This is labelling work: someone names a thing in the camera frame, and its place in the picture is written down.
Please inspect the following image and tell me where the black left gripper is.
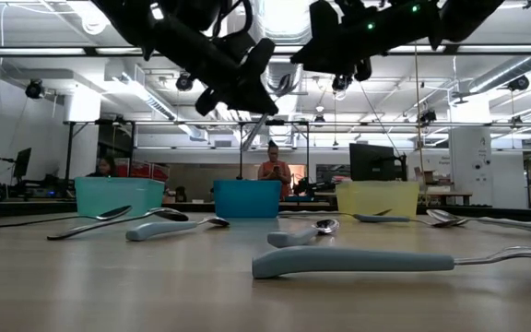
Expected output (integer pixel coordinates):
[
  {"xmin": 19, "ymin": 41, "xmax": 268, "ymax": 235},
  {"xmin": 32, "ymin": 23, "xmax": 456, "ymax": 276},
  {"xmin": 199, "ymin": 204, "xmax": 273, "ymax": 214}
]
[{"xmin": 152, "ymin": 13, "xmax": 279, "ymax": 117}]

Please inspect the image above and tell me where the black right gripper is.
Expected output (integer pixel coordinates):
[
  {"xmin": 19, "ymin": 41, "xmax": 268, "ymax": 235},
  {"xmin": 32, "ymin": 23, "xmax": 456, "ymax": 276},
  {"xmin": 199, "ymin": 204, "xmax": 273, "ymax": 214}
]
[{"xmin": 290, "ymin": 0, "xmax": 442, "ymax": 83}]

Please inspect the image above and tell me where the all-metal spoon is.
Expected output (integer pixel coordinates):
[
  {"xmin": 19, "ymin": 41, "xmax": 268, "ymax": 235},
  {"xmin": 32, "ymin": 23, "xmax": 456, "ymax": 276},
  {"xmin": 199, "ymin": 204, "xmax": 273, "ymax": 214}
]
[
  {"xmin": 46, "ymin": 207, "xmax": 190, "ymax": 243},
  {"xmin": 0, "ymin": 205, "xmax": 134, "ymax": 230}
]

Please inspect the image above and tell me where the person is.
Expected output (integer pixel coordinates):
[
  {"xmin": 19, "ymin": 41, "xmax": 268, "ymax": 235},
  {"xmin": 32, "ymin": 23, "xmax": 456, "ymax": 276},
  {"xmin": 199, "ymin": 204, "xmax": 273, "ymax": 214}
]
[
  {"xmin": 257, "ymin": 140, "xmax": 293, "ymax": 200},
  {"xmin": 87, "ymin": 155, "xmax": 119, "ymax": 179}
]

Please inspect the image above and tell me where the blue plastic bin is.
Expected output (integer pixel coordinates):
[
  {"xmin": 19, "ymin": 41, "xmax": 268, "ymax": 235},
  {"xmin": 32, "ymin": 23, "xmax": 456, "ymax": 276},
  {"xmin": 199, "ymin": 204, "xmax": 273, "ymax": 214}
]
[{"xmin": 213, "ymin": 179, "xmax": 283, "ymax": 219}]

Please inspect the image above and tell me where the black computer monitor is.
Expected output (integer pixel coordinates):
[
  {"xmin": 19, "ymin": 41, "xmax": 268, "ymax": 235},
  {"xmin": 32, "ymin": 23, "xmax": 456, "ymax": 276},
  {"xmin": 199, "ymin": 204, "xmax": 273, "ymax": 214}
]
[
  {"xmin": 12, "ymin": 147, "xmax": 33, "ymax": 181},
  {"xmin": 348, "ymin": 142, "xmax": 408, "ymax": 183}
]

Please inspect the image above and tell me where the yellow plastic bin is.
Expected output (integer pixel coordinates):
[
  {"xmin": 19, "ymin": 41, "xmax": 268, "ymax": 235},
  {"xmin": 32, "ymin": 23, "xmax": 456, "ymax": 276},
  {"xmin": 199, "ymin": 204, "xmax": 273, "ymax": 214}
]
[{"xmin": 336, "ymin": 180, "xmax": 421, "ymax": 220}]

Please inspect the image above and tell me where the cardboard box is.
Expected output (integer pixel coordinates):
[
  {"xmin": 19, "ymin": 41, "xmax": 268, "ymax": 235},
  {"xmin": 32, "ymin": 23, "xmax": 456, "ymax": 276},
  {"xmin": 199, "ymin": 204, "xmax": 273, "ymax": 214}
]
[{"xmin": 413, "ymin": 166, "xmax": 451, "ymax": 186}]

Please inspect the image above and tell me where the teal plastic bin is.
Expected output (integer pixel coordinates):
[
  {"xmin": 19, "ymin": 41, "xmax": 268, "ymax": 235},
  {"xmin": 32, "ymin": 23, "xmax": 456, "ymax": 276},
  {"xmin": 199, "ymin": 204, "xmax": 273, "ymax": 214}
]
[{"xmin": 74, "ymin": 177, "xmax": 166, "ymax": 218}]

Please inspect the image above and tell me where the white pillar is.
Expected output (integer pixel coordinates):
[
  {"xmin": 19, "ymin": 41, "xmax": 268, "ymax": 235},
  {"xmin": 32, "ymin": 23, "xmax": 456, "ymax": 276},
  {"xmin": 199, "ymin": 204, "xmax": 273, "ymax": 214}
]
[{"xmin": 448, "ymin": 126, "xmax": 493, "ymax": 208}]

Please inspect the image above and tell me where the background work table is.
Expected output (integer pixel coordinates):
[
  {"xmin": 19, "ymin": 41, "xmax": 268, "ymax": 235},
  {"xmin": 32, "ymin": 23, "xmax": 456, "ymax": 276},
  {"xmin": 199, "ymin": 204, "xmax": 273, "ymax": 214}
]
[{"xmin": 424, "ymin": 191, "xmax": 474, "ymax": 208}]

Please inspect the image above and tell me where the white light strip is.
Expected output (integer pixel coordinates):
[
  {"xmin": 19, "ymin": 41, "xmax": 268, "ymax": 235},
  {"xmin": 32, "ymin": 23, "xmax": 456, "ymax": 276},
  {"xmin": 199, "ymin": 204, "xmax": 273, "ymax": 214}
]
[{"xmin": 0, "ymin": 44, "xmax": 531, "ymax": 54}]

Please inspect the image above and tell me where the black ceiling camera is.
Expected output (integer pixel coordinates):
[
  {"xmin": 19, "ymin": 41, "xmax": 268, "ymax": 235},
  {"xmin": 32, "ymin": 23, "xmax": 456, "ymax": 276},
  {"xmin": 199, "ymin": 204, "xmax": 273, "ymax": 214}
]
[
  {"xmin": 331, "ymin": 73, "xmax": 355, "ymax": 93},
  {"xmin": 175, "ymin": 72, "xmax": 195, "ymax": 92},
  {"xmin": 507, "ymin": 74, "xmax": 531, "ymax": 92},
  {"xmin": 418, "ymin": 108, "xmax": 438, "ymax": 126},
  {"xmin": 25, "ymin": 78, "xmax": 46, "ymax": 101}
]

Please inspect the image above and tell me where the silver ribbed ceiling duct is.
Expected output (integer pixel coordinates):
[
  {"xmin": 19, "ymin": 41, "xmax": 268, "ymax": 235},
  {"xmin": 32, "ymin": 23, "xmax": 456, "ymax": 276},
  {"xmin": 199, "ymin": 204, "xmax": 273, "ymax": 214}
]
[{"xmin": 252, "ymin": 0, "xmax": 318, "ymax": 93}]

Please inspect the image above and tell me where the yellow cable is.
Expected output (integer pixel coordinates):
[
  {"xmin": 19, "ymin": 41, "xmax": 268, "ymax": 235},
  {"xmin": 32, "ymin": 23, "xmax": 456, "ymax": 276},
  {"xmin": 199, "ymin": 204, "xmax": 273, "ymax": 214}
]
[{"xmin": 412, "ymin": 41, "xmax": 429, "ymax": 208}]

